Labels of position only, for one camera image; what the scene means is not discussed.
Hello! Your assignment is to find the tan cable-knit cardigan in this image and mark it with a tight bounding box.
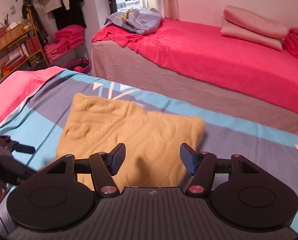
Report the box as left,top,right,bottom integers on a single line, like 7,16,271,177
56,94,205,190

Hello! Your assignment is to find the blue grey patterned bedsheet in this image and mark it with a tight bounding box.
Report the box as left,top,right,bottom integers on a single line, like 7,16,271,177
0,70,298,232

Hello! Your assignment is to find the pink bed cover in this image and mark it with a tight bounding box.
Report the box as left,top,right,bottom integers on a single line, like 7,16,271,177
0,67,64,124

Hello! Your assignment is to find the beige embossed mattress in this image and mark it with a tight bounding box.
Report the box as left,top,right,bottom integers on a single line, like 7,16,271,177
90,41,298,135

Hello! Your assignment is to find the pink woven basket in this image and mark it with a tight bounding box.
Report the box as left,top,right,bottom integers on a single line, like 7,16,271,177
64,57,92,75

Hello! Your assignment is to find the red bed blanket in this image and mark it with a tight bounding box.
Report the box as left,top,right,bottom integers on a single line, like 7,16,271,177
92,20,298,113

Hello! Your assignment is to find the wooden shelf unit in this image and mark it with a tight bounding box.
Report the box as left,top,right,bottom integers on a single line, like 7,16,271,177
0,9,49,84

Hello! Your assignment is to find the stack of pink towels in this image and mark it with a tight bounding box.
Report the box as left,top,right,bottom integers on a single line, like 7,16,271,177
44,24,85,64

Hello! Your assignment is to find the folded pink blanket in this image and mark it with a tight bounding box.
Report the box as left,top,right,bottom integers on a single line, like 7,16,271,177
221,5,288,51

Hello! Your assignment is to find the grey crumpled garment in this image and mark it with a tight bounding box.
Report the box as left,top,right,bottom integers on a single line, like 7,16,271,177
105,8,162,36

